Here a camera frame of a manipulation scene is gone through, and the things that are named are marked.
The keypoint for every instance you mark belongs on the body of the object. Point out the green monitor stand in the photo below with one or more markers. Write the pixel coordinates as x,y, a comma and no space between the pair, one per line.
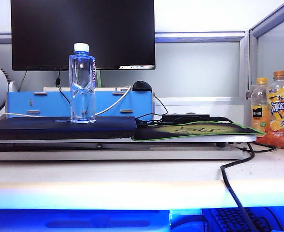
98,78

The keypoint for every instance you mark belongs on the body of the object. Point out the blue wooden desk organizer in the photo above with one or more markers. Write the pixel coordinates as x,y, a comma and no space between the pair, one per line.
47,102

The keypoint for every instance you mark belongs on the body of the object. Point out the black computer mouse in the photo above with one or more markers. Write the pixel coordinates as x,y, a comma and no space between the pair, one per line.
142,86

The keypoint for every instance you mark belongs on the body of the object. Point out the black green-edged mouse pad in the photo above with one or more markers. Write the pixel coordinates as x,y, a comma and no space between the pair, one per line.
204,130

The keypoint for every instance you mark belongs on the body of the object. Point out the black computer monitor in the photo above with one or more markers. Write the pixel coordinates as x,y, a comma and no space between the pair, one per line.
84,29

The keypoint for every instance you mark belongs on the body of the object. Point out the black closed laptop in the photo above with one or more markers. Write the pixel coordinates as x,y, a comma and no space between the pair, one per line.
60,129

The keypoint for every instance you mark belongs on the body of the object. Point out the grey partition frame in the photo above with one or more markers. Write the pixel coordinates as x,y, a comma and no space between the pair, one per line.
200,37

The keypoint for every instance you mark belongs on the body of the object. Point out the large iced tea bottle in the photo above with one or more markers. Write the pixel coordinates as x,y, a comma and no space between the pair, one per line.
280,113

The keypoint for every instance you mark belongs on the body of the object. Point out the black keyboard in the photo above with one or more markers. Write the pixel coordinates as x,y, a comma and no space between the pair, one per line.
231,221

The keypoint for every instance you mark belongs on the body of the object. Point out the black power adapter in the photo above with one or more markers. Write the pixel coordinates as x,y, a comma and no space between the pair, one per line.
180,118

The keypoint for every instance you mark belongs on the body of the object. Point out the clear mineral water bottle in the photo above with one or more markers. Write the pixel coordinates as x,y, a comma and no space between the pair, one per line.
82,79

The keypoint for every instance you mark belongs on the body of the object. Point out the blue keyboard tray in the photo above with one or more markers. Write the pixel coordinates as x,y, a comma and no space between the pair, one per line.
79,221

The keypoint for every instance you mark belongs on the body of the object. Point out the small orange juice bottle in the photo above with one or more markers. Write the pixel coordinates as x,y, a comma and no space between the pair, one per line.
259,113

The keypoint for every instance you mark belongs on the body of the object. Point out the white desk riser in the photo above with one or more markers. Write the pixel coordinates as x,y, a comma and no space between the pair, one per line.
192,140

